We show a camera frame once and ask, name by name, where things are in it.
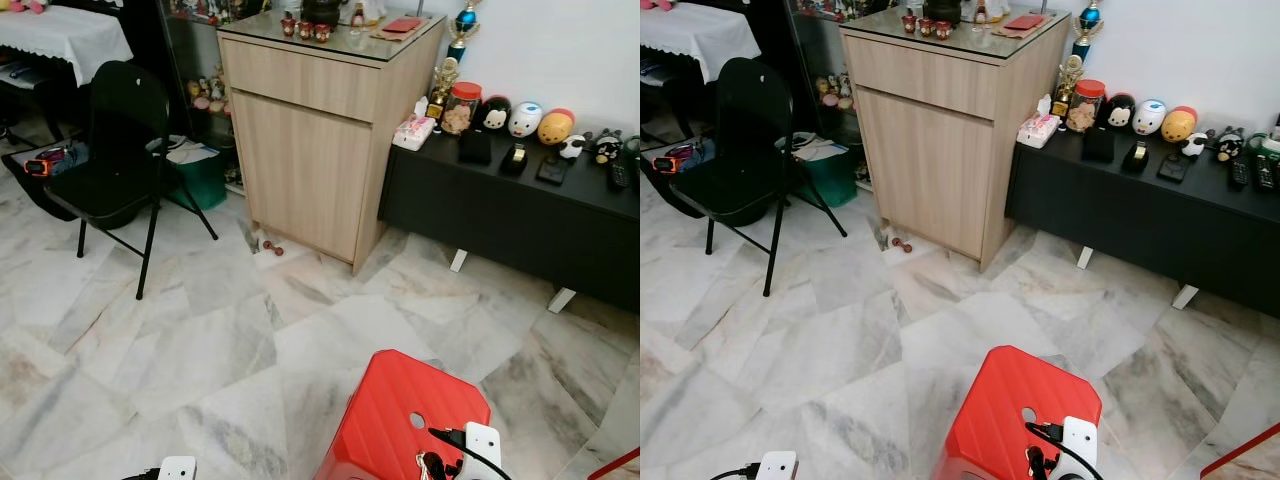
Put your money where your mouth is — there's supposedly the black square box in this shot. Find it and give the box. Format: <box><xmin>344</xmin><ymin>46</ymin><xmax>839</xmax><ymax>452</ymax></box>
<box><xmin>458</xmin><ymin>130</ymin><xmax>493</xmax><ymax>166</ymax></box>
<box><xmin>1081</xmin><ymin>127</ymin><xmax>1116</xmax><ymax>164</ymax></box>

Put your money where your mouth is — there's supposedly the green storage bin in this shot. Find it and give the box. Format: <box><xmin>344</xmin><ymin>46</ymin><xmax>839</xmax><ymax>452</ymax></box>
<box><xmin>150</xmin><ymin>135</ymin><xmax>229</xmax><ymax>211</ymax></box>
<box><xmin>780</xmin><ymin>132</ymin><xmax>859</xmax><ymax>208</ymax></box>

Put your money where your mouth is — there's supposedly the light wooden cabinet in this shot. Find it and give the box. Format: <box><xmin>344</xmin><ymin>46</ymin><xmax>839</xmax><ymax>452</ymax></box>
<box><xmin>840</xmin><ymin>5</ymin><xmax>1073</xmax><ymax>273</ymax></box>
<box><xmin>217</xmin><ymin>10</ymin><xmax>448</xmax><ymax>273</ymax></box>

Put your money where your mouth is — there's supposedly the pink tissue pack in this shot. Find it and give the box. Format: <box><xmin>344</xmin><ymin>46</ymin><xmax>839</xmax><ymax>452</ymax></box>
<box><xmin>392</xmin><ymin>113</ymin><xmax>437</xmax><ymax>152</ymax></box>
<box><xmin>1017</xmin><ymin>112</ymin><xmax>1061</xmax><ymax>149</ymax></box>

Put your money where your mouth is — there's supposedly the red lidded snack jar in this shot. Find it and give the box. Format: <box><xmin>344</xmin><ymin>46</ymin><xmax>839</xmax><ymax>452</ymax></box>
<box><xmin>443</xmin><ymin>82</ymin><xmax>483</xmax><ymax>137</ymax></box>
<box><xmin>1066</xmin><ymin>79</ymin><xmax>1107</xmax><ymax>134</ymax></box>

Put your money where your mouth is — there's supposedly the glass display shelf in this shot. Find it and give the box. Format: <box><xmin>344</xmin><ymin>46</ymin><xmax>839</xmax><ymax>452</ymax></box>
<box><xmin>160</xmin><ymin>0</ymin><xmax>241</xmax><ymax>196</ymax></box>
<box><xmin>785</xmin><ymin>0</ymin><xmax>866</xmax><ymax>191</ymax></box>

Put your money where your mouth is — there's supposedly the black low console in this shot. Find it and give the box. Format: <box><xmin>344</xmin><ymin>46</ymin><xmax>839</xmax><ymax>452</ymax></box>
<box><xmin>1005</xmin><ymin>125</ymin><xmax>1280</xmax><ymax>319</ymax></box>
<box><xmin>378</xmin><ymin>118</ymin><xmax>641</xmax><ymax>314</ymax></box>

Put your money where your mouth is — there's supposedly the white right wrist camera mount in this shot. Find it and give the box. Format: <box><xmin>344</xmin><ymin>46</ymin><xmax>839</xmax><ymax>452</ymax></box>
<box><xmin>1058</xmin><ymin>416</ymin><xmax>1099</xmax><ymax>480</ymax></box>
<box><xmin>461</xmin><ymin>421</ymin><xmax>502</xmax><ymax>480</ymax></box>

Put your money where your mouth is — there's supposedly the marble pattern folding table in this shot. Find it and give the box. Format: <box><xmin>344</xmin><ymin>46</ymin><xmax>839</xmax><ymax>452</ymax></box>
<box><xmin>1200</xmin><ymin>420</ymin><xmax>1280</xmax><ymax>480</ymax></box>
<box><xmin>588</xmin><ymin>447</ymin><xmax>641</xmax><ymax>480</ymax></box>

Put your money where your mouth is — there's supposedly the white round plush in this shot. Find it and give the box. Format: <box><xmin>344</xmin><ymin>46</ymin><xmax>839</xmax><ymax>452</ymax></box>
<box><xmin>508</xmin><ymin>102</ymin><xmax>545</xmax><ymax>139</ymax></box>
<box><xmin>1133</xmin><ymin>99</ymin><xmax>1169</xmax><ymax>137</ymax></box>

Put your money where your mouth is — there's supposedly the black folding chair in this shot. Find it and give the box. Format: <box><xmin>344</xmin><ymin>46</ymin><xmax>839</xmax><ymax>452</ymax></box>
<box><xmin>42</xmin><ymin>60</ymin><xmax>219</xmax><ymax>301</ymax></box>
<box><xmin>668</xmin><ymin>57</ymin><xmax>849</xmax><ymax>298</ymax></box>

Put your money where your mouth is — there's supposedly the black mouse plush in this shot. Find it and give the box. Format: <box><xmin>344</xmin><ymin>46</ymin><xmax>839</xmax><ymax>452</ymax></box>
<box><xmin>1102</xmin><ymin>93</ymin><xmax>1138</xmax><ymax>131</ymax></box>
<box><xmin>475</xmin><ymin>95</ymin><xmax>513</xmax><ymax>133</ymax></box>

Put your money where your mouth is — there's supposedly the dark floor bag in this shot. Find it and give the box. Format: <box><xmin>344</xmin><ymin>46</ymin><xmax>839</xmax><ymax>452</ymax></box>
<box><xmin>640</xmin><ymin>140</ymin><xmax>701</xmax><ymax>216</ymax></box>
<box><xmin>0</xmin><ymin>140</ymin><xmax>96</xmax><ymax>223</ymax></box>

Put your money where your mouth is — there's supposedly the red plastic stool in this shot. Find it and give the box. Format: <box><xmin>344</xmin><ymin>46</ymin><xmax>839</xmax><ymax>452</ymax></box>
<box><xmin>932</xmin><ymin>345</ymin><xmax>1103</xmax><ymax>480</ymax></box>
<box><xmin>315</xmin><ymin>349</ymin><xmax>493</xmax><ymax>480</ymax></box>

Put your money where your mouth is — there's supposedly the blue trophy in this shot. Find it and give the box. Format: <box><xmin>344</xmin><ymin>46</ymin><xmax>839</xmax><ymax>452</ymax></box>
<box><xmin>1072</xmin><ymin>0</ymin><xmax>1105</xmax><ymax>61</ymax></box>
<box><xmin>446</xmin><ymin>0</ymin><xmax>481</xmax><ymax>63</ymax></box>

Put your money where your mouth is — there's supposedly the yellow bear plush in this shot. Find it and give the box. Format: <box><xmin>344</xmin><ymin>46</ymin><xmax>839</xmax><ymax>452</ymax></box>
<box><xmin>537</xmin><ymin>108</ymin><xmax>577</xmax><ymax>147</ymax></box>
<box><xmin>1161</xmin><ymin>105</ymin><xmax>1199</xmax><ymax>144</ymax></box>

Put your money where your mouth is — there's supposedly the black mouse figure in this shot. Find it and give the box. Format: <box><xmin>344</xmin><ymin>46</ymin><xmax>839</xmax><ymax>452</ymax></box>
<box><xmin>1212</xmin><ymin>126</ymin><xmax>1247</xmax><ymax>163</ymax></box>
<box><xmin>590</xmin><ymin>128</ymin><xmax>627</xmax><ymax>166</ymax></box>

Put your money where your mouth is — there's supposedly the orange black device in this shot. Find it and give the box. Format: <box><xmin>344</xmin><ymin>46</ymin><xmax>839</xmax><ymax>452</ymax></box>
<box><xmin>652</xmin><ymin>145</ymin><xmax>698</xmax><ymax>176</ymax></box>
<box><xmin>24</xmin><ymin>147</ymin><xmax>71</xmax><ymax>179</ymax></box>

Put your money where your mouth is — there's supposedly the gold trophy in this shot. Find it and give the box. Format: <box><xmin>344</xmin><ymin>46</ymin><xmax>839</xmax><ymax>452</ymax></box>
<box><xmin>427</xmin><ymin>57</ymin><xmax>461</xmax><ymax>123</ymax></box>
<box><xmin>1055</xmin><ymin>55</ymin><xmax>1086</xmax><ymax>119</ymax></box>

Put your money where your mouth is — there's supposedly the white tablecloth table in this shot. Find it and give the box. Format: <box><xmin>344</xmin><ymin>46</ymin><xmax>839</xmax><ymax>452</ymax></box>
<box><xmin>640</xmin><ymin>3</ymin><xmax>763</xmax><ymax>83</ymax></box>
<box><xmin>0</xmin><ymin>5</ymin><xmax>134</xmax><ymax>88</ymax></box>

